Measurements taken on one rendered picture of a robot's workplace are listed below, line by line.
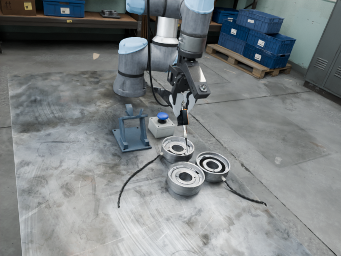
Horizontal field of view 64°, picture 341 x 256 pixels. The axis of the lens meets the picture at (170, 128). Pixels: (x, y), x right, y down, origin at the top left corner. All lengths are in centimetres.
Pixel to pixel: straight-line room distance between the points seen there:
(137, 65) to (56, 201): 66
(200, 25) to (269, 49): 368
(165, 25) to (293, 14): 428
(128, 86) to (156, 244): 73
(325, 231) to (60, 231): 176
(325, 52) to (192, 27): 368
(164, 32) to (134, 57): 16
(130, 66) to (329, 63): 345
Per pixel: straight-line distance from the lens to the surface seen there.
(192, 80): 76
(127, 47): 117
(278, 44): 433
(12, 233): 176
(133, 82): 121
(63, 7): 416
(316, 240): 205
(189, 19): 76
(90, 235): 68
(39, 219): 73
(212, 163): 88
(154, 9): 84
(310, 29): 512
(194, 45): 77
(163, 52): 119
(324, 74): 435
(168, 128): 97
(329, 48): 433
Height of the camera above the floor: 135
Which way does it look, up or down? 32 degrees down
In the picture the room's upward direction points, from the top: 10 degrees clockwise
